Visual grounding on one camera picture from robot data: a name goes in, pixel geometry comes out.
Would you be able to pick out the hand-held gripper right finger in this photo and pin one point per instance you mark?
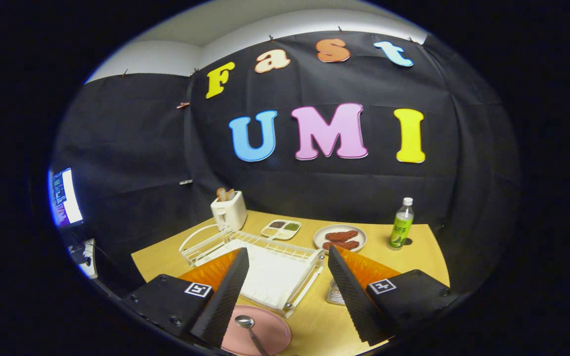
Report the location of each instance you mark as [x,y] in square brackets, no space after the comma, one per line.
[349,296]

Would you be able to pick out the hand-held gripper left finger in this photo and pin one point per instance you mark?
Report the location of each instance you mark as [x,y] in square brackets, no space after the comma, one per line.
[225,296]

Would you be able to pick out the white dish rack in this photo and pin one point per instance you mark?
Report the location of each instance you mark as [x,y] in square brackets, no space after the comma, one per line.
[275,272]

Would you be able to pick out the pink plate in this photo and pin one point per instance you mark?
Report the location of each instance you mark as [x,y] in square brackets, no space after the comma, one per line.
[275,331]

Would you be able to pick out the white sausage plate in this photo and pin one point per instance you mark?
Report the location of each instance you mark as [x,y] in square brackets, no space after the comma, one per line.
[319,237]

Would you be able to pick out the brown sausage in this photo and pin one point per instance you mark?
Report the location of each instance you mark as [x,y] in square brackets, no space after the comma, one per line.
[342,235]
[342,245]

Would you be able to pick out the white seasoning tray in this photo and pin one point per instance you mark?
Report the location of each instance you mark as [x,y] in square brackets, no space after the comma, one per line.
[270,231]

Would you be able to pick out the white toaster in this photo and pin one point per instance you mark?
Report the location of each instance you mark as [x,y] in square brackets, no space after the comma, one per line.
[230,212]

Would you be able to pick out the green label drink bottle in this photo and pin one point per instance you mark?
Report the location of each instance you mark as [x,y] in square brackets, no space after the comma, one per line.
[402,227]

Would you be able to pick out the toast slice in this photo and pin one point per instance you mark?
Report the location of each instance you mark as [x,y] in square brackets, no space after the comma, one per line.
[229,194]
[220,194]

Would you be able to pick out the black backdrop cloth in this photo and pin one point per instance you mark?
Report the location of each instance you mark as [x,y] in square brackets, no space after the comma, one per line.
[364,188]

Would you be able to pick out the white power strip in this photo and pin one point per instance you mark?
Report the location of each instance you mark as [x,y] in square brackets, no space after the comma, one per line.
[89,269]

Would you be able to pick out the computer monitor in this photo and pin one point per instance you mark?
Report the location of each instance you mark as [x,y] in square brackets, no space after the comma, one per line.
[67,198]

